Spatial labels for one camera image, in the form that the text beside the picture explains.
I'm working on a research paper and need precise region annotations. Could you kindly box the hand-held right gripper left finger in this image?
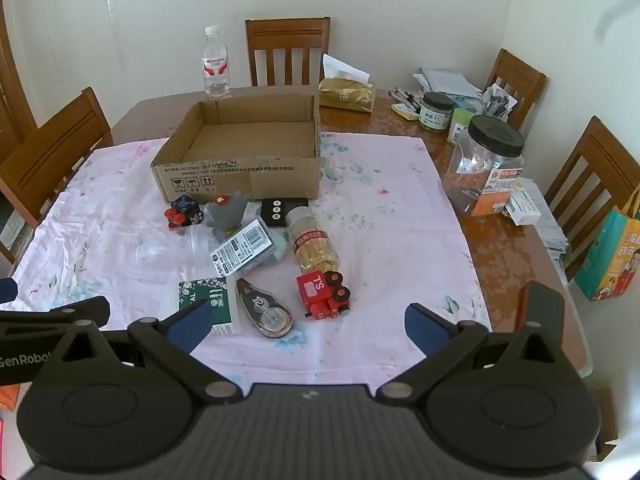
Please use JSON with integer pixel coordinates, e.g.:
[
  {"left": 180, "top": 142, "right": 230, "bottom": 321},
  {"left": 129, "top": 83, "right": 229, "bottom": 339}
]
[{"left": 37, "top": 300, "right": 241, "bottom": 402}]

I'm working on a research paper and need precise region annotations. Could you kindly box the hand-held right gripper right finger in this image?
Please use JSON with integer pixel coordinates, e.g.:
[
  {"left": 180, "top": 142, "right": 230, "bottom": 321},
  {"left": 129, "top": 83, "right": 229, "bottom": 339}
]
[{"left": 379, "top": 303, "right": 582, "bottom": 404}]

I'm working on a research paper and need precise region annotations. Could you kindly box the white bottle with green label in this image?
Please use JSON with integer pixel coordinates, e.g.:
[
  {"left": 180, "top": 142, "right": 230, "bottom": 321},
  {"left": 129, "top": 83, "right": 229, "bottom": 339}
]
[{"left": 178, "top": 277, "right": 240, "bottom": 337}]

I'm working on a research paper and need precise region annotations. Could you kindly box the clear plastic container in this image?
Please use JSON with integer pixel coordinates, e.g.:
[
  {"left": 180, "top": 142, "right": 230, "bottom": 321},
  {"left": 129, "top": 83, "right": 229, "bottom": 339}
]
[{"left": 136, "top": 227, "right": 224, "bottom": 270}]

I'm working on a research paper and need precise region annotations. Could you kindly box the red toy train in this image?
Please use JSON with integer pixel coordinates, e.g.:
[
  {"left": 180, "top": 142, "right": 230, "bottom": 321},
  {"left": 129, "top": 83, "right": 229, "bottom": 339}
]
[{"left": 296, "top": 270, "right": 353, "bottom": 320}]

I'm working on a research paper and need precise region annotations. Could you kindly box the black toy train car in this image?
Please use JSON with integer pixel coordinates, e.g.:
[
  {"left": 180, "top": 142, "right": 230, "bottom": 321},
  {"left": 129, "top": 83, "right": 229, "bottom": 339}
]
[{"left": 164, "top": 194, "right": 205, "bottom": 231}]

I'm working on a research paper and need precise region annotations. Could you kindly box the clear jar with gold contents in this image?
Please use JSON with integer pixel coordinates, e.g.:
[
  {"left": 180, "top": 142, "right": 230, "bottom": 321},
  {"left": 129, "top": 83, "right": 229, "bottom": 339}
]
[{"left": 285, "top": 206, "right": 342, "bottom": 277}]

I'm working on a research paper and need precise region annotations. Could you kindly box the cardboard box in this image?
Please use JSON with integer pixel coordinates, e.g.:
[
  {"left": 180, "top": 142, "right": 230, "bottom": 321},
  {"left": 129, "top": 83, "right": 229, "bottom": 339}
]
[{"left": 151, "top": 94, "right": 322, "bottom": 204}]

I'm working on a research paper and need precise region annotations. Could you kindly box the correction tape dispenser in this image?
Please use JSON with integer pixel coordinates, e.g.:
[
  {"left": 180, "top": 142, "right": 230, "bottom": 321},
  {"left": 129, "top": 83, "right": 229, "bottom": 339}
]
[{"left": 236, "top": 277, "right": 293, "bottom": 340}]

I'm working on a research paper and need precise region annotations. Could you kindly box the pink floral cloth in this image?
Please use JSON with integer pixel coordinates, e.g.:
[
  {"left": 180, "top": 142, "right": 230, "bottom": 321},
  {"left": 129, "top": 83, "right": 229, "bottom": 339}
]
[{"left": 9, "top": 132, "right": 493, "bottom": 397}]

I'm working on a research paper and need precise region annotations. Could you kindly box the teal case with barcode label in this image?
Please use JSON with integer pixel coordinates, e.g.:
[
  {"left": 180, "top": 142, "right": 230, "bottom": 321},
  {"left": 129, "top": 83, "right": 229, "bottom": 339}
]
[{"left": 210, "top": 218, "right": 286, "bottom": 277}]

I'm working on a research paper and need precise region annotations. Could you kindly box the clear bag with red item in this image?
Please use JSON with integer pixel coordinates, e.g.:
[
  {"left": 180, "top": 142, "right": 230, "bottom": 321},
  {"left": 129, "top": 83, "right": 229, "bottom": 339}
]
[{"left": 202, "top": 191, "right": 249, "bottom": 241}]

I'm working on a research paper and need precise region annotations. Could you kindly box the black red-edged object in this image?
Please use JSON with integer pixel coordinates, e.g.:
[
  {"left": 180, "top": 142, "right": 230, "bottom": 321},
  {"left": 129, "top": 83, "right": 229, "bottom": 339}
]
[{"left": 515, "top": 280, "right": 569, "bottom": 348}]

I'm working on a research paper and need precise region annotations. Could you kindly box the wooden chair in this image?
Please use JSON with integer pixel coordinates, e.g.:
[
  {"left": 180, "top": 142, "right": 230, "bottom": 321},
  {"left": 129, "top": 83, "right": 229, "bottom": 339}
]
[
  {"left": 484, "top": 48, "right": 548, "bottom": 131},
  {"left": 0, "top": 10, "right": 39, "bottom": 163},
  {"left": 0, "top": 86, "right": 115, "bottom": 228},
  {"left": 245, "top": 16, "right": 332, "bottom": 88},
  {"left": 544, "top": 116, "right": 640, "bottom": 223}
]

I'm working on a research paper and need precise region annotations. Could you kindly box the black digital timer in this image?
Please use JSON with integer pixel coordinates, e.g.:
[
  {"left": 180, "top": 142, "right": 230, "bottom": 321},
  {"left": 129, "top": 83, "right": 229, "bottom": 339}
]
[{"left": 261, "top": 198, "right": 309, "bottom": 229}]

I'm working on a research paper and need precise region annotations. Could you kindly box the white medicine box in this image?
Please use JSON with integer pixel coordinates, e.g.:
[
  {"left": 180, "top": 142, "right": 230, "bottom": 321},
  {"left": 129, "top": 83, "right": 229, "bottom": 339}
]
[{"left": 504, "top": 177, "right": 544, "bottom": 226}]

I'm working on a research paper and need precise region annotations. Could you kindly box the pile of printed leaflets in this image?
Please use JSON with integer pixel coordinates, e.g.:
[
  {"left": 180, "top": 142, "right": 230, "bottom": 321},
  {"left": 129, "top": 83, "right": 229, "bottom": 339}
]
[{"left": 520, "top": 180, "right": 572, "bottom": 262}]

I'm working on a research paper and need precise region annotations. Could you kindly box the large clear jar black lid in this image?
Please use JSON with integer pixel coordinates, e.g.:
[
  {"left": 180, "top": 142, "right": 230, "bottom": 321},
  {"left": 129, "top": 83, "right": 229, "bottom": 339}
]
[{"left": 442, "top": 115, "right": 525, "bottom": 220}]

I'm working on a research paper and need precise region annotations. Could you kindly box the colourful shopping bag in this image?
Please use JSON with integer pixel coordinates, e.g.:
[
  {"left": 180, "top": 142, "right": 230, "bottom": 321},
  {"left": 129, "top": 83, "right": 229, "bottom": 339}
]
[{"left": 573, "top": 194, "right": 640, "bottom": 303}]

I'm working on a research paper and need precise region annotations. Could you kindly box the green lid jar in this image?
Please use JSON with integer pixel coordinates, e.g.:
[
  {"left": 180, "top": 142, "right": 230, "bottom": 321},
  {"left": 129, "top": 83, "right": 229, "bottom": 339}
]
[{"left": 446, "top": 109, "right": 476, "bottom": 146}]

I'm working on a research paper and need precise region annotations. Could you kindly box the dark lid glass jar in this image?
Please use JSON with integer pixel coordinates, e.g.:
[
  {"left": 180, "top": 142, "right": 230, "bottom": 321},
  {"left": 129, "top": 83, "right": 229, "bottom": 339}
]
[{"left": 419, "top": 92, "right": 455, "bottom": 133}]

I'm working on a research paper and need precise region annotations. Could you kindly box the bundle of black pens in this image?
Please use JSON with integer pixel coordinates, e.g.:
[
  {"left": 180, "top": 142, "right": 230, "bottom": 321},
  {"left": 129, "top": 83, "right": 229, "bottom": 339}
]
[{"left": 388, "top": 87, "right": 424, "bottom": 113}]

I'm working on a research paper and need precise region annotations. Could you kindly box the pen holder with pens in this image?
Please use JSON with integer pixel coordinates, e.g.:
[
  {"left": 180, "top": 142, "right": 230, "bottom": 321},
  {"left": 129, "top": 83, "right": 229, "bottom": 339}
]
[{"left": 480, "top": 82, "right": 520, "bottom": 121}]

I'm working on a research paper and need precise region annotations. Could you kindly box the gold tissue box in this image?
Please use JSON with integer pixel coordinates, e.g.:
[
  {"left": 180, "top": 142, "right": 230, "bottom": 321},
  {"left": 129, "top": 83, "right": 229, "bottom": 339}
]
[{"left": 318, "top": 53, "right": 377, "bottom": 112}]

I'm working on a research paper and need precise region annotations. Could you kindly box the stack of papers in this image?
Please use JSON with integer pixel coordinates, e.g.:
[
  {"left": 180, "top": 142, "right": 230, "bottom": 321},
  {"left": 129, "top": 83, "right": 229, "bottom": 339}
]
[{"left": 413, "top": 66, "right": 484, "bottom": 102}]

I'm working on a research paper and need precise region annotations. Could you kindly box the clear plastic water bottle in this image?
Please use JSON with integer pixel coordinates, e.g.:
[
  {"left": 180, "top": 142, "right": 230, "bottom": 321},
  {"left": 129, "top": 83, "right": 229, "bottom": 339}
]
[{"left": 201, "top": 25, "right": 232, "bottom": 100}]

